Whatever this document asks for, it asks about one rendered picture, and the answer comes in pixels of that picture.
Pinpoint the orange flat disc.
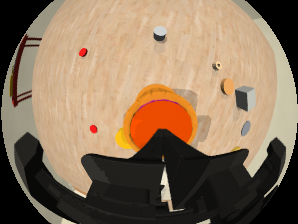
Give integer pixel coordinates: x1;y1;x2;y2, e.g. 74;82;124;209
220;78;234;95

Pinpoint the grey flat disc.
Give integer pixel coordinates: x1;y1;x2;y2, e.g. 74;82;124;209
241;121;251;136

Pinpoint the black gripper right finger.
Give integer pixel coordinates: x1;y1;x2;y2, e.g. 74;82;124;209
163;129;249;210

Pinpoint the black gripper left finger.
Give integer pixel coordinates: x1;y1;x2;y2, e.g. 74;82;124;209
81;128;165;205

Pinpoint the grey cylinder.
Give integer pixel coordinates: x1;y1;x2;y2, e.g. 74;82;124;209
153;26;167;41

